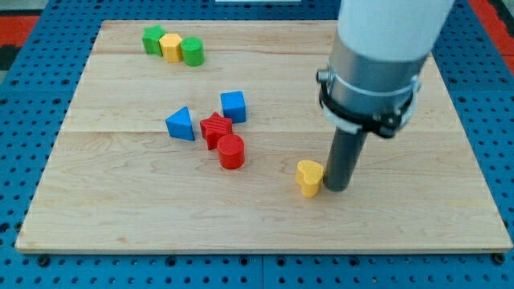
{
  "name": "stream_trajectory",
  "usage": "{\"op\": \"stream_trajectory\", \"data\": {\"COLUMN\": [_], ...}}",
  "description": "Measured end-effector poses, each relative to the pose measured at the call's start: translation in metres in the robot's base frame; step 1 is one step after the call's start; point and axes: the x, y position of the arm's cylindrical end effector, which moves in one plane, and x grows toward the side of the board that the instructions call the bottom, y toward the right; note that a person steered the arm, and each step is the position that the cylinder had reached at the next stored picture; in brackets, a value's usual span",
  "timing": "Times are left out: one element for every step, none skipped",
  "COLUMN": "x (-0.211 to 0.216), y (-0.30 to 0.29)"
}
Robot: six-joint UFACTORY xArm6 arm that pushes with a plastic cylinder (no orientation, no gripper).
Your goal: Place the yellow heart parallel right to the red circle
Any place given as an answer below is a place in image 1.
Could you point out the light wooden board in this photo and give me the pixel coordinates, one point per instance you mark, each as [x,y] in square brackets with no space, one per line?
[117,183]

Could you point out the blue triangle block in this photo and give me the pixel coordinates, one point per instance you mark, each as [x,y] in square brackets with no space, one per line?
[179,125]

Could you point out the red cylinder block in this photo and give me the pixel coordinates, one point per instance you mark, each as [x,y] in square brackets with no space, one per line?
[231,151]

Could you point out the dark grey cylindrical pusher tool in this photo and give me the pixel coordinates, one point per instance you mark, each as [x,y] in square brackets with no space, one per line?
[342,159]

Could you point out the green star block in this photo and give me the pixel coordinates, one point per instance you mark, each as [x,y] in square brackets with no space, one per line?
[151,40]

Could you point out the yellow hexagon block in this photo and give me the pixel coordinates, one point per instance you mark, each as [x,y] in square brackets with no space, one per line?
[171,47]

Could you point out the blue cube block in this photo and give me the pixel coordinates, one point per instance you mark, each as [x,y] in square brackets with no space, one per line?
[234,106]

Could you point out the green cylinder block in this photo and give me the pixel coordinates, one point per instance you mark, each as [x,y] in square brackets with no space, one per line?
[192,51]

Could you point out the red star block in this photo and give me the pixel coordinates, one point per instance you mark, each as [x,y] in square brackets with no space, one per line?
[213,128]

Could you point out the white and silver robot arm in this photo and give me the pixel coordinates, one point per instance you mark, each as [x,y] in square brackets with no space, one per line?
[371,80]

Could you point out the yellow heart block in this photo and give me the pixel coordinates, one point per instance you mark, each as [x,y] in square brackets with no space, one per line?
[309,175]

